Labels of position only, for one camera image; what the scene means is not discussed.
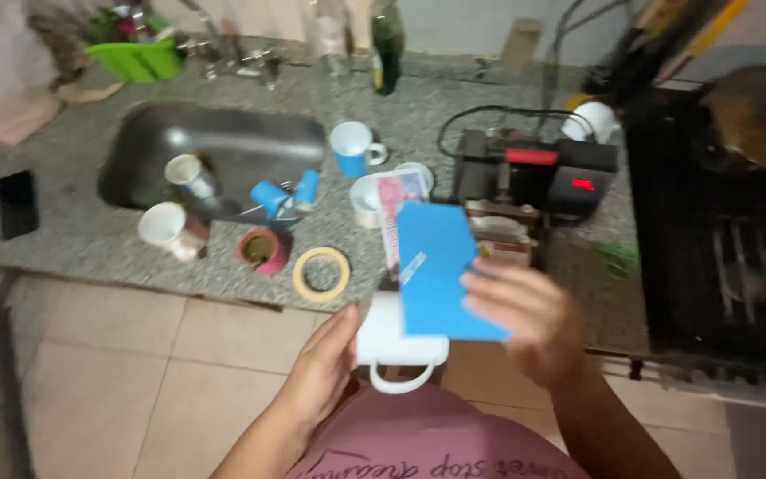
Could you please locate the person's left hand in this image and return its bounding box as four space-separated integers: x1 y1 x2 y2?
275 302 362 435

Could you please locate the person's right hand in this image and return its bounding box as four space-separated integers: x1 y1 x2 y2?
461 258 593 393

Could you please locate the blue paper sheet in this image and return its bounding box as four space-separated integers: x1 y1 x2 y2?
396 201 513 342

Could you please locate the masking tape roll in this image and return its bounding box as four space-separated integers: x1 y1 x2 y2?
292 247 351 303

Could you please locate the pink tape roll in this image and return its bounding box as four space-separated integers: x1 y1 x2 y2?
237 228 292 275

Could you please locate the black mug heat press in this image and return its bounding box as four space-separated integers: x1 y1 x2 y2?
453 128 620 267

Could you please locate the green scrub pad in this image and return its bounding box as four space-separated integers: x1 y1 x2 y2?
597 241 640 280

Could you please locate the printed pink paper sheet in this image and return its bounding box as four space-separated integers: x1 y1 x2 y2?
375 169 430 274

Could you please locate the pink shirt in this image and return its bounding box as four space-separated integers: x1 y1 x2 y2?
286 382 590 479

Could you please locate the white cup behind paper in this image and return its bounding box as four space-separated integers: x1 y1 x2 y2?
393 161 436 197

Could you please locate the white mug behind press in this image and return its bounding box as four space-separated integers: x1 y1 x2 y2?
560 100 622 144

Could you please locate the white mug with brown print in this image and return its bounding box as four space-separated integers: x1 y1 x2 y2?
137 201 210 262

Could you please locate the printed mug in sink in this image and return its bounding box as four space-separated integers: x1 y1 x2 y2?
164 153 222 212

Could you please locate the steel sink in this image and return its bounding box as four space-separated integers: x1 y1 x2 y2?
97 101 328 224

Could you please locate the black stove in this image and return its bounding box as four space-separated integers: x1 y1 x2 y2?
622 86 766 393

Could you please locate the dark glass bottle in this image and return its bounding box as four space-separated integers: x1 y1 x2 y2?
370 0 406 96

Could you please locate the clear glass jar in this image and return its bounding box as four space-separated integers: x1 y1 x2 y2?
306 0 357 74

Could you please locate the chrome faucet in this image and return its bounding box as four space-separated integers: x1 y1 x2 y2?
180 0 284 90

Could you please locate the brown pot lid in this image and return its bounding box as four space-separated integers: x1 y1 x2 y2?
701 64 766 177

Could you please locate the green plastic basket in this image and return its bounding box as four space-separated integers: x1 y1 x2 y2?
85 39 184 83

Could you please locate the black phone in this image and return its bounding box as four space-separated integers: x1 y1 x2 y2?
0 169 40 241

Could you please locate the pink cloth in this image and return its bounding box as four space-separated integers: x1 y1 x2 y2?
0 86 61 146

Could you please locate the blue mug white handle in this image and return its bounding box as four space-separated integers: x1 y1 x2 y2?
328 120 388 178

